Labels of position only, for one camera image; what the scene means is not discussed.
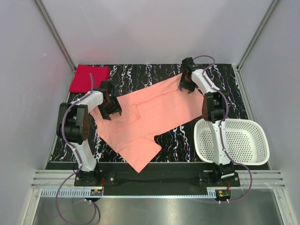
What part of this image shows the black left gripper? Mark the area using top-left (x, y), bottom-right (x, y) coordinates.
top-left (98, 96), bottom-right (121, 120)

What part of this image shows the left aluminium frame post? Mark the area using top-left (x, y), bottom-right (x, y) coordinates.
top-left (32, 0), bottom-right (78, 73)

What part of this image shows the salmon pink t shirt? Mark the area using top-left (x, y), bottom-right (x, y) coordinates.
top-left (91, 75), bottom-right (204, 173)

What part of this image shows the white perforated plastic basket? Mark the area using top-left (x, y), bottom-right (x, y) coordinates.
top-left (194, 119), bottom-right (270, 166)

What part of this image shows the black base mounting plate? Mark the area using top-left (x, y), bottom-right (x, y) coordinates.
top-left (74, 163), bottom-right (240, 194)

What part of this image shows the folded red t shirt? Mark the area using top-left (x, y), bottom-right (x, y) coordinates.
top-left (69, 65), bottom-right (110, 94)

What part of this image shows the white slotted cable duct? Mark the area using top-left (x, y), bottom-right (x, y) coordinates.
top-left (41, 187), bottom-right (216, 199)

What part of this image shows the aluminium frame post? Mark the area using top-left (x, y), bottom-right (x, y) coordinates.
top-left (236, 0), bottom-right (281, 71)
top-left (32, 0), bottom-right (78, 73)

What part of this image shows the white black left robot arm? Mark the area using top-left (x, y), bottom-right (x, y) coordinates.
top-left (56, 90), bottom-right (122, 186)

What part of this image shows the right aluminium frame post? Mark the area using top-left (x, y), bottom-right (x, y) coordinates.
top-left (236, 0), bottom-right (281, 71)

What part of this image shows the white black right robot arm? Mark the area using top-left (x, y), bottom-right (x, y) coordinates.
top-left (97, 67), bottom-right (234, 186)

